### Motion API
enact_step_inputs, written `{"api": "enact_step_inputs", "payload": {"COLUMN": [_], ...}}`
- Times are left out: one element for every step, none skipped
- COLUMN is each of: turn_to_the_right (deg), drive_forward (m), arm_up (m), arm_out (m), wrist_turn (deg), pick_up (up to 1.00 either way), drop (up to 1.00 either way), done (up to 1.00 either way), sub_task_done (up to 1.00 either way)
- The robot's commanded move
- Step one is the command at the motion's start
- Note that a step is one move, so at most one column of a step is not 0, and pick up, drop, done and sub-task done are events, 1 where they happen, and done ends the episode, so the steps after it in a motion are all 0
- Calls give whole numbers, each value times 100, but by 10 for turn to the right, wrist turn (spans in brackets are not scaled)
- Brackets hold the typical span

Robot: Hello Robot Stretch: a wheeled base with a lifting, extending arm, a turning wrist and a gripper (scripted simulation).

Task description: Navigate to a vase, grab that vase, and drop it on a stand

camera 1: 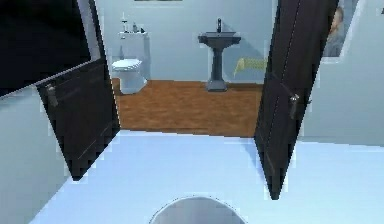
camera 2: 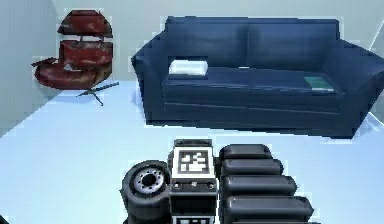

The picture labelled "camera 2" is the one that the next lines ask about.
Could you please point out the white pillow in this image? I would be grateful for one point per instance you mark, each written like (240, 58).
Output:
(188, 67)

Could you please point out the green book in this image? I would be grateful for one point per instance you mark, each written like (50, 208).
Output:
(318, 83)

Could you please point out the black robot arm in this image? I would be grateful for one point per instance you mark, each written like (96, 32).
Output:
(256, 186)

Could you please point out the red lounge chair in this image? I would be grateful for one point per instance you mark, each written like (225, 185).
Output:
(80, 56)

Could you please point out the dark blue sofa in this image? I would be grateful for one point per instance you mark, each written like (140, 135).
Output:
(253, 76)

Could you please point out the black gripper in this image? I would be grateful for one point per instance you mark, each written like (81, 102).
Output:
(146, 190)

